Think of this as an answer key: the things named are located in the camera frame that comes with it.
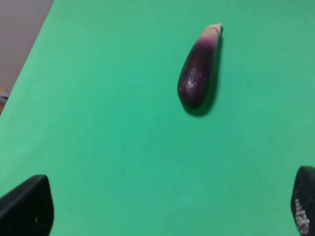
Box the green table cloth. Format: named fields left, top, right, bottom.
left=0, top=0, right=315, bottom=236

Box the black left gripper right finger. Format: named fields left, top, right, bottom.
left=290, top=166, right=315, bottom=236

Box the purple eggplant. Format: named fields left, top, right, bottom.
left=177, top=23, right=222, bottom=109

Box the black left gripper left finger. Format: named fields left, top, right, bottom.
left=0, top=175, right=54, bottom=236

